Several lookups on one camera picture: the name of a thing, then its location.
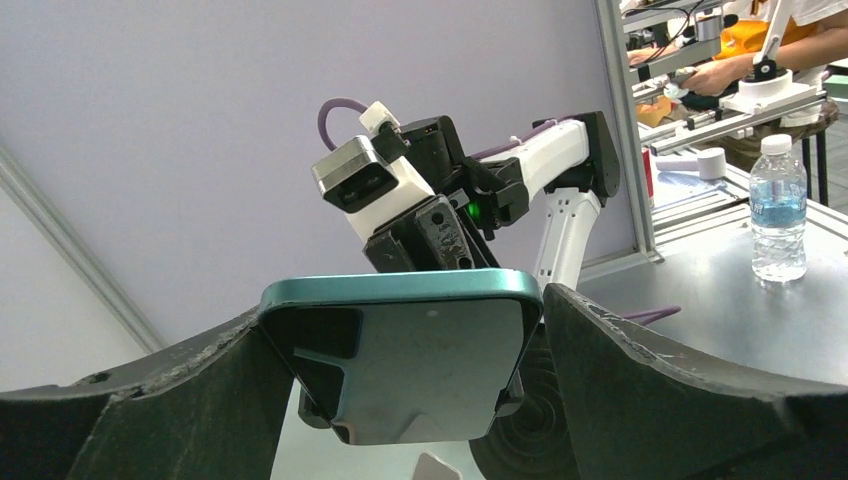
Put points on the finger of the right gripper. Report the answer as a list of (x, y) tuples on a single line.
[(395, 249), (443, 236)]

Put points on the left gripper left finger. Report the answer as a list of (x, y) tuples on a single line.
[(209, 407)]

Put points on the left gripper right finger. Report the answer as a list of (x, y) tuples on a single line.
[(640, 405)]

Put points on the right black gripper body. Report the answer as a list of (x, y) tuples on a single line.
[(471, 199)]

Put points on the black gooseneck phone stand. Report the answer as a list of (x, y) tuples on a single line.
[(523, 417)]

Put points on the teal phone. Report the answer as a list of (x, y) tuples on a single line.
[(327, 314)]

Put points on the white flat phone stand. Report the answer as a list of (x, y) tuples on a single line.
[(431, 467)]

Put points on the clear plastic water bottle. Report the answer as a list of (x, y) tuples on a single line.
[(778, 189)]

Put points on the person in orange shirt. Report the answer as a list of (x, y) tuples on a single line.
[(815, 35)]

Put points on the aluminium frame post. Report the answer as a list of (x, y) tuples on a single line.
[(634, 175)]

